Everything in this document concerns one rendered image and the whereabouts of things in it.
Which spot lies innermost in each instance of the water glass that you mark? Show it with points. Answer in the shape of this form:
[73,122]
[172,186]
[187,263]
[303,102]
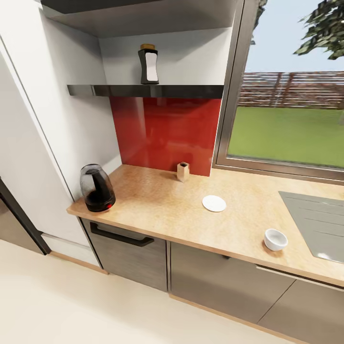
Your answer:
[183,169]

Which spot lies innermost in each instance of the coffee cup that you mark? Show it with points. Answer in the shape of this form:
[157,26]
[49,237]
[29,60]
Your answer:
[275,240]

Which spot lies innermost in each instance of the fixed window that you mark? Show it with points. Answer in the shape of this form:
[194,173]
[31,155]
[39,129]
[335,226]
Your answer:
[282,112]

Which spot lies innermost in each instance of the electric kettle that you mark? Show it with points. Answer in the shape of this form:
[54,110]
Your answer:
[96,188]

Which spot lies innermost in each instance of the saucer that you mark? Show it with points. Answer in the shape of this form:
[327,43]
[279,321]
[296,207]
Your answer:
[214,203]

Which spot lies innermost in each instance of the bottle of coffee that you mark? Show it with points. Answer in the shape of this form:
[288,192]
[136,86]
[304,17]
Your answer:
[148,58]

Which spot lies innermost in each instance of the cabinet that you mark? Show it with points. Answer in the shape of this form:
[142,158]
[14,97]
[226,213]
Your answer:
[300,307]
[16,227]

